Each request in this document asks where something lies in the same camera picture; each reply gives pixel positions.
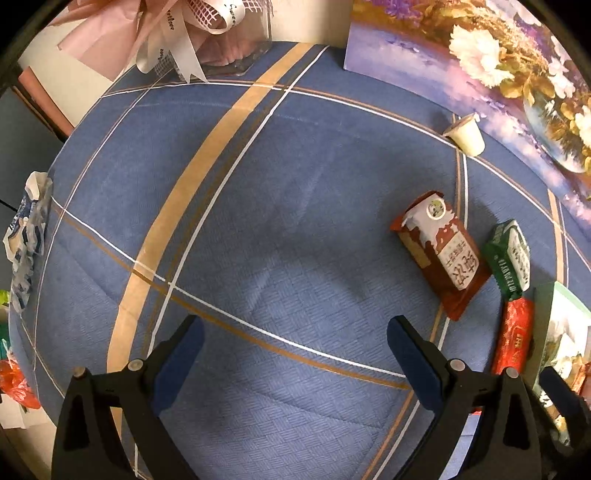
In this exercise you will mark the pink board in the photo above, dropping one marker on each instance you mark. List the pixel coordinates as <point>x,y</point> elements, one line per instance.
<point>41,92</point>

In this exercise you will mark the clear glass vase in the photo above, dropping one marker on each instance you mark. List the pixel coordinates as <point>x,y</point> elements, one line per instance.
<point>251,46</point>

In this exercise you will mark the red plastic bag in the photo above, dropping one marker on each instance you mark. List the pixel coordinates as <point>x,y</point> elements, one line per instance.
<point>16,383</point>

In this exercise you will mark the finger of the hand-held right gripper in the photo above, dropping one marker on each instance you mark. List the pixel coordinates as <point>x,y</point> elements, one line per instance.
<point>561,397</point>

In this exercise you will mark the small cream jelly cup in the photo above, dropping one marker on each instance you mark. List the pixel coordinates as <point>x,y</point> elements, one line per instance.
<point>466,136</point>

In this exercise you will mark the green snack packet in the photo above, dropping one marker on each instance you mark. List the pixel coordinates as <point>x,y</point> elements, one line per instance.
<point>508,258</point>

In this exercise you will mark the flower painting canvas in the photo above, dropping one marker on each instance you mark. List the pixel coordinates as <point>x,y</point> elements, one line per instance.
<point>415,50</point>

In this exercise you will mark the white lace ribbon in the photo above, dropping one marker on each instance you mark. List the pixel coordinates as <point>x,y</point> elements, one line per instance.
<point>184,50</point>

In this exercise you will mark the blue plaid tablecloth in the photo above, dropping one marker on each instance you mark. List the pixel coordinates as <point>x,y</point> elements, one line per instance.
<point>277,230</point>

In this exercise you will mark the white green cardboard box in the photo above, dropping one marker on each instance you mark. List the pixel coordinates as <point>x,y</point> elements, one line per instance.
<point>561,318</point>

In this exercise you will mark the dark grey cabinet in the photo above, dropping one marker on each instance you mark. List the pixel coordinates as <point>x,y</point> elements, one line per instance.
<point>27,138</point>

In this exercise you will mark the blue white tissue pack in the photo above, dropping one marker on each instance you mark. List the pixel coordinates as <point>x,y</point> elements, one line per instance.
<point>27,230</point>

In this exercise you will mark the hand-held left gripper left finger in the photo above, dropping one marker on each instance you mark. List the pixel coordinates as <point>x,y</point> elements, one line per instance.
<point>178,364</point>

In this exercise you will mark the brown red snack packet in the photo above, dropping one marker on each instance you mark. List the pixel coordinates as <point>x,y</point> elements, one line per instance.
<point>443,249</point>

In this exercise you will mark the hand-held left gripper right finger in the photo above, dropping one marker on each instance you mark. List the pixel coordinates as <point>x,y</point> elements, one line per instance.
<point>413,360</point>

